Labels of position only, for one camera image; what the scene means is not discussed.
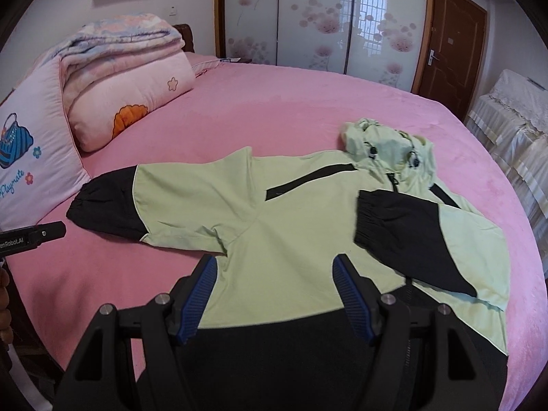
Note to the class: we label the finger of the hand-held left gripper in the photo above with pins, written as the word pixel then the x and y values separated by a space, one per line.
pixel 52 230

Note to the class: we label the wooden headboard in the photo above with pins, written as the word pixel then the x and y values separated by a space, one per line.
pixel 191 36

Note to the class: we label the folded pink flower quilt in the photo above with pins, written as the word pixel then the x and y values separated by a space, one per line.
pixel 128 90

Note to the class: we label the folded blue pink blanket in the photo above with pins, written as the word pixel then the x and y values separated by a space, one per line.
pixel 120 34

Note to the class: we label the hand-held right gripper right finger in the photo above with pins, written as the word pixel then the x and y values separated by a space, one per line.
pixel 351 302

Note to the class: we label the sliding floral wardrobe doors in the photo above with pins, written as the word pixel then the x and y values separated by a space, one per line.
pixel 312 17

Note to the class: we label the pink embroidered pillow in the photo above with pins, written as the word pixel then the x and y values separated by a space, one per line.
pixel 38 171

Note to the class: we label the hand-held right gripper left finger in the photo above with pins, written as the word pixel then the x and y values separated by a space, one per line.
pixel 200 297

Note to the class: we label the green and black jacket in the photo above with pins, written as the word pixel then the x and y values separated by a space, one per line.
pixel 299 231

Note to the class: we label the person's left hand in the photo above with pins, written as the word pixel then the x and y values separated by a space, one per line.
pixel 3 304

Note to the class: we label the brown wooden door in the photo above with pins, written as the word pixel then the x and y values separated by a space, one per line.
pixel 454 51

